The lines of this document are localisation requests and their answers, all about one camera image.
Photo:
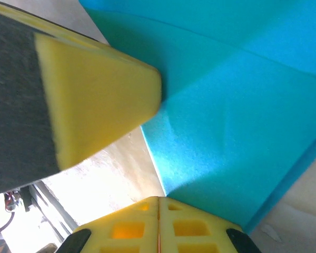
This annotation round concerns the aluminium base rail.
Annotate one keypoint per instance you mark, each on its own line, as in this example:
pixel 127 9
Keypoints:
pixel 52 208

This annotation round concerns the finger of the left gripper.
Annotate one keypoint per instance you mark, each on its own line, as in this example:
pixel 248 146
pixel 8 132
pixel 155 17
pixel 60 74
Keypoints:
pixel 89 100

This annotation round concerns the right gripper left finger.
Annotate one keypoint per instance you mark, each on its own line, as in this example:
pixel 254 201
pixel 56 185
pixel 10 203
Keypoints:
pixel 126 232

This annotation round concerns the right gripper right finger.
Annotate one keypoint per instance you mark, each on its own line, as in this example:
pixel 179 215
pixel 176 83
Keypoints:
pixel 195 232

